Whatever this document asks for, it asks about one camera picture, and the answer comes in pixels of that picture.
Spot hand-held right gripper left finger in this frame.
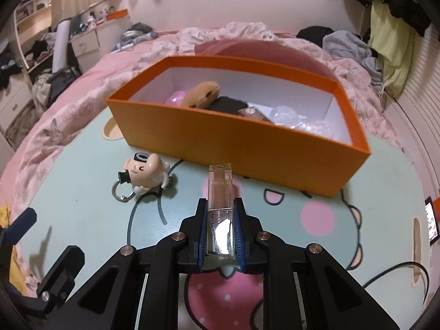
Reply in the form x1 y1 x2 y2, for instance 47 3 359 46
43 197 210 330

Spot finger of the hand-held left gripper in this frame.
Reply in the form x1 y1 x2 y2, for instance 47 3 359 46
34 245 86 305
0 207 38 246

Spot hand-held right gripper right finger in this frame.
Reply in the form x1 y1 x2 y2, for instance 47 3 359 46
233 197 401 330

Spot clear perfume bottle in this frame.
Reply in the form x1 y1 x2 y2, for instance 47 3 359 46
205 163 238 257

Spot cartoon dog keychain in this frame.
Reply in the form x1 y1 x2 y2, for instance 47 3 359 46
111 152 171 203

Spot orange cardboard box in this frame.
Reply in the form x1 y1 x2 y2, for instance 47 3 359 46
106 56 372 198

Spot brown card box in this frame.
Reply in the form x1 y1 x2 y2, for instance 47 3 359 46
237 102 276 122

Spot clear plastic capsule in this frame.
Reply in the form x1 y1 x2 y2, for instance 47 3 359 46
271 105 306 126

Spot bubble wrap packet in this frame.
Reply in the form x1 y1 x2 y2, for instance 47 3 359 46
292 119 336 140

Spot black rough block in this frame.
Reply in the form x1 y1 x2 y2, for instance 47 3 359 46
205 96 249 114

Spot pink plastic capsule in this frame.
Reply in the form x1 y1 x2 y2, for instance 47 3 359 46
164 90 188 106

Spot tan plush bread toy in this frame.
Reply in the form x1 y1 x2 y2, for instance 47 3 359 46
181 81 221 109

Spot yellow cloth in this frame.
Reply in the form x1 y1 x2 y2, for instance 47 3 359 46
0 206 21 296

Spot dark bag with clothes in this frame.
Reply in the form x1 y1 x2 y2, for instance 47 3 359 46
32 67 81 107

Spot white rolled tube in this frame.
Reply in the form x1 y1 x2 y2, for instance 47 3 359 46
51 19 71 73

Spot red-brown pillow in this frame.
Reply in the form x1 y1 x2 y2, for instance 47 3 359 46
194 39 341 83

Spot white drawer cabinet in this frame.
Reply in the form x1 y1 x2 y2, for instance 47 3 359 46
71 31 100 57

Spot tablet with lit screen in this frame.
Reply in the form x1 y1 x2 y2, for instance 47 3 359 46
424 196 440 246

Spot striped clothing on bed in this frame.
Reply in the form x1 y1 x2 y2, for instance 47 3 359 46
115 22 159 50

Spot black crumpled clothing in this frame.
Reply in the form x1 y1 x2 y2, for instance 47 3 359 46
296 26 339 43

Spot grey-blue crumpled clothing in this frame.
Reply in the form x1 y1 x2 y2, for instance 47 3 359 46
322 30 384 83

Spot white padded headboard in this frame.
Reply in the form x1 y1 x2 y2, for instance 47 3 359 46
127 0 370 37

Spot yellow-green hanging garment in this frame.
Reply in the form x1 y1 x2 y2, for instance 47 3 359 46
368 0 415 98

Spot black hanging garments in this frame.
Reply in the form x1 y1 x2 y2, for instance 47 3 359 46
337 0 432 37

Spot black cable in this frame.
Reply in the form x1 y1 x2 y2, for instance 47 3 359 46
361 262 430 303

